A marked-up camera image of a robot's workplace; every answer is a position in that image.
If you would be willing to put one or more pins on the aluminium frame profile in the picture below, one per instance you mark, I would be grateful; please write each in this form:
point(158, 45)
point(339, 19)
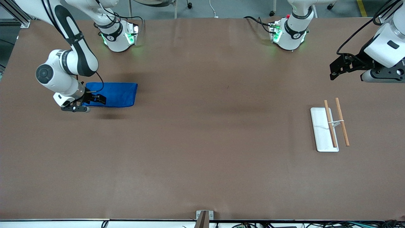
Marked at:
point(24, 22)

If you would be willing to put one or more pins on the brown table cover sheet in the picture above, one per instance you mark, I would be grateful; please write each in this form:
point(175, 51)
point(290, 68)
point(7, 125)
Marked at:
point(202, 142)

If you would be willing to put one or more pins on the beige chair base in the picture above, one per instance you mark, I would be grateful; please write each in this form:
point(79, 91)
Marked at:
point(155, 2)

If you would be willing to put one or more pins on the blue microfibre towel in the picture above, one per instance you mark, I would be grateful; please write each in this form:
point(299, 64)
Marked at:
point(120, 93)

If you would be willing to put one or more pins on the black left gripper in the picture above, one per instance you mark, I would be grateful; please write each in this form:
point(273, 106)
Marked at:
point(360, 60)

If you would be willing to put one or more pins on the white rack with wooden bars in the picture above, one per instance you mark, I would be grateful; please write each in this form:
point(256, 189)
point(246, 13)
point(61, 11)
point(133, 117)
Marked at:
point(322, 133)

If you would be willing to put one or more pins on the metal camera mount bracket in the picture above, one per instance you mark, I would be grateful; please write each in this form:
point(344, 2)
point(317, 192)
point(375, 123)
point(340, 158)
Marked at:
point(204, 218)

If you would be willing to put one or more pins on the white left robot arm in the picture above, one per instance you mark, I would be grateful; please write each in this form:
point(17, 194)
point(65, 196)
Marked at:
point(292, 38)

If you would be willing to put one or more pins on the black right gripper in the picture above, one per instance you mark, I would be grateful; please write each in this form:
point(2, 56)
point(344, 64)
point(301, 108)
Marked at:
point(89, 96)

